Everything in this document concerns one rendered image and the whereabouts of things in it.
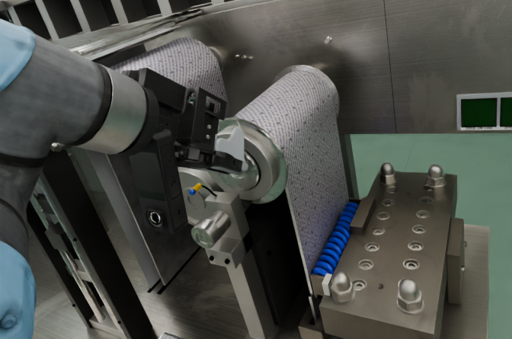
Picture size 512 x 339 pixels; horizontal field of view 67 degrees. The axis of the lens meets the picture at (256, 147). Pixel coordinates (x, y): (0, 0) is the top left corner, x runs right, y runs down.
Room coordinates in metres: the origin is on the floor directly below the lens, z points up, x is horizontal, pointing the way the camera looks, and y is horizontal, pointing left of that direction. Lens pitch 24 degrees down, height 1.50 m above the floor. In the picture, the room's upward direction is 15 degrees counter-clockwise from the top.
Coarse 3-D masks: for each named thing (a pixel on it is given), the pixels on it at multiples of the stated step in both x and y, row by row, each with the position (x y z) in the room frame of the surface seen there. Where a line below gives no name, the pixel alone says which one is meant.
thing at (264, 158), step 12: (228, 132) 0.51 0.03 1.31; (252, 144) 0.49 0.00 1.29; (264, 156) 0.48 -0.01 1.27; (264, 168) 0.48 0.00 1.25; (216, 180) 0.54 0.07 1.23; (264, 180) 0.49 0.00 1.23; (228, 192) 0.53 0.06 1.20; (240, 192) 0.52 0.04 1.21; (252, 192) 0.50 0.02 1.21; (264, 192) 0.49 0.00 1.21
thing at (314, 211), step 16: (336, 144) 0.67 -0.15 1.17; (336, 160) 0.66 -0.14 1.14; (320, 176) 0.59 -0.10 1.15; (336, 176) 0.65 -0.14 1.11; (304, 192) 0.53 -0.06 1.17; (320, 192) 0.58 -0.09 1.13; (336, 192) 0.64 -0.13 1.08; (304, 208) 0.52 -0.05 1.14; (320, 208) 0.57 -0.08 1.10; (336, 208) 0.63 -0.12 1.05; (304, 224) 0.51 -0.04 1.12; (320, 224) 0.56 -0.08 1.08; (304, 240) 0.51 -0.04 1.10; (320, 240) 0.55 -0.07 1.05; (304, 256) 0.50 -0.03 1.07
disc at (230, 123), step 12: (228, 120) 0.52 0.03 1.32; (240, 120) 0.51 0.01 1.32; (252, 132) 0.50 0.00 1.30; (264, 132) 0.49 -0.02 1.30; (264, 144) 0.50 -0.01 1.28; (276, 144) 0.49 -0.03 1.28; (276, 156) 0.49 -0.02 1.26; (276, 168) 0.49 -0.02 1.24; (276, 180) 0.49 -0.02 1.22; (276, 192) 0.50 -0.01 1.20
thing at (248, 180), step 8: (248, 152) 0.50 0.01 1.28; (248, 160) 0.49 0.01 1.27; (248, 168) 0.49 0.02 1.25; (256, 168) 0.49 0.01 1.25; (224, 176) 0.52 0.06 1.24; (240, 176) 0.51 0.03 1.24; (248, 176) 0.49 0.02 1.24; (256, 176) 0.49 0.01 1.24; (232, 184) 0.51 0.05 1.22; (240, 184) 0.51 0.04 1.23; (248, 184) 0.50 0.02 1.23; (256, 184) 0.49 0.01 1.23
